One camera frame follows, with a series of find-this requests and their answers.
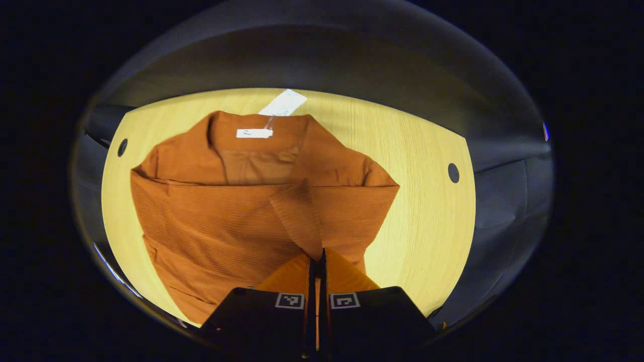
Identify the orange button-up shirt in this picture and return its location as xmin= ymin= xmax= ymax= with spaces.
xmin=130 ymin=111 xmax=400 ymax=326

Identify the black backdrop cloth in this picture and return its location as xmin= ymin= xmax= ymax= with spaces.
xmin=70 ymin=0 xmax=555 ymax=330

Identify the white paper hang tag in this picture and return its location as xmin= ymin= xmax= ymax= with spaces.
xmin=258 ymin=89 xmax=308 ymax=117

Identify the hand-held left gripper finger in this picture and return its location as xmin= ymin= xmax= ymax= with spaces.
xmin=200 ymin=251 xmax=316 ymax=360
xmin=318 ymin=247 xmax=438 ymax=360

